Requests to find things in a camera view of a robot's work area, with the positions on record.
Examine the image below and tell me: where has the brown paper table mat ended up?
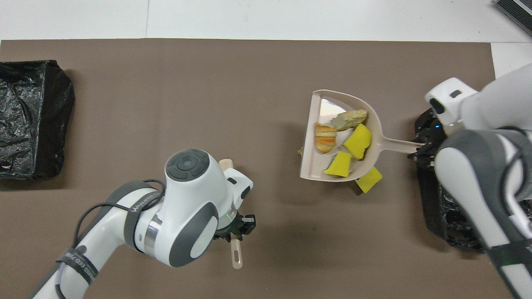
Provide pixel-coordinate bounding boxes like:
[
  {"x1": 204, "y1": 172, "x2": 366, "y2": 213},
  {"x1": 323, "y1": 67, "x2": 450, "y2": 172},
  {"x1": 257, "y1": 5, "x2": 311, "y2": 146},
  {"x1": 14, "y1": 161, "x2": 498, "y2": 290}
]
[{"x1": 0, "y1": 39, "x2": 522, "y2": 299}]

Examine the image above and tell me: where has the black bag lined bin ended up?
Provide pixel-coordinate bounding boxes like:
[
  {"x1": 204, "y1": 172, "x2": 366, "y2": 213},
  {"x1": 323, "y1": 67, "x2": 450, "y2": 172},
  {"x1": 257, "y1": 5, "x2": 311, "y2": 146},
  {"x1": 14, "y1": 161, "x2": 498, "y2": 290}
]
[
  {"x1": 0, "y1": 60, "x2": 76, "y2": 180},
  {"x1": 414, "y1": 107, "x2": 497, "y2": 255}
]

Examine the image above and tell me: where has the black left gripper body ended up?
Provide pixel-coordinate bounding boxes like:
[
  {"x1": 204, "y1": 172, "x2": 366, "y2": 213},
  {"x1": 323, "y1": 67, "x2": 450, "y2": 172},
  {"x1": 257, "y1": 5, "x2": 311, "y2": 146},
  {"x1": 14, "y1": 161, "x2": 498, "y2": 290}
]
[{"x1": 216, "y1": 211, "x2": 246, "y2": 243}]

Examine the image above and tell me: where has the beige plastic dustpan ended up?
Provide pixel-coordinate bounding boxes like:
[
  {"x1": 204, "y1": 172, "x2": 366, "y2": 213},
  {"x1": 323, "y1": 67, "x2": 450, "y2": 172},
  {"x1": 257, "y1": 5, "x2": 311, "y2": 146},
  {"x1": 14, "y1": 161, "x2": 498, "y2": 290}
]
[{"x1": 300, "y1": 89, "x2": 425, "y2": 182}]

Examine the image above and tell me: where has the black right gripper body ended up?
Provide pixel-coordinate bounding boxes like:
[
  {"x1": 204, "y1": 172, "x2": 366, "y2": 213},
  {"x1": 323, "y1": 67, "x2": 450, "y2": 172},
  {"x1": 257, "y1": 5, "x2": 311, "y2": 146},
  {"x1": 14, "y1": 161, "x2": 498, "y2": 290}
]
[{"x1": 416, "y1": 118, "x2": 448, "y2": 169}]

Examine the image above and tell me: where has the notched yellow sponge piece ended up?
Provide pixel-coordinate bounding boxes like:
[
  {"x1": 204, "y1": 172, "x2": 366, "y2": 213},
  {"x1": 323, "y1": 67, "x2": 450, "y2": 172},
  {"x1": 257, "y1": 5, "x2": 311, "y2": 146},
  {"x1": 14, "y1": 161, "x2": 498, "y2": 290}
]
[{"x1": 355, "y1": 166, "x2": 383, "y2": 194}]

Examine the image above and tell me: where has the dark ribbed device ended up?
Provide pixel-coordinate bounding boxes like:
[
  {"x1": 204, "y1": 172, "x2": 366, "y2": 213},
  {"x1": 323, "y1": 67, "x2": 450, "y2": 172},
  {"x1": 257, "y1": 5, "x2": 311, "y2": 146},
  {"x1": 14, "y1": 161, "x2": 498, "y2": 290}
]
[{"x1": 494, "y1": 0, "x2": 532, "y2": 37}]

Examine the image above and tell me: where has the pale bread piece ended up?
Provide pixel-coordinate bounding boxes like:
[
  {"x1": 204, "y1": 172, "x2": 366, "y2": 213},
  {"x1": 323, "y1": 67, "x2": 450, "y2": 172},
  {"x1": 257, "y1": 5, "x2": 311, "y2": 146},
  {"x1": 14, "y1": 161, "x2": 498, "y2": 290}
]
[{"x1": 330, "y1": 109, "x2": 369, "y2": 132}]

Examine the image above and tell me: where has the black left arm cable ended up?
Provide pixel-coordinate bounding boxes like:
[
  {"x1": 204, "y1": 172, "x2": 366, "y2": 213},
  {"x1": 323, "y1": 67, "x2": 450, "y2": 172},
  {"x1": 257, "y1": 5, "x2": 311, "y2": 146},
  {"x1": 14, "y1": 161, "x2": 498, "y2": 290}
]
[{"x1": 54, "y1": 179, "x2": 167, "y2": 299}]

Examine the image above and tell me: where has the beige hand brush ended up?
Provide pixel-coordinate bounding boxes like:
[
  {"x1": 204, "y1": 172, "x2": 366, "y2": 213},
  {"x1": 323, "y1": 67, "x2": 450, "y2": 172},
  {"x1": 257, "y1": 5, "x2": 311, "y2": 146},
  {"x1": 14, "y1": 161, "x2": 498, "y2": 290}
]
[{"x1": 219, "y1": 159, "x2": 244, "y2": 270}]

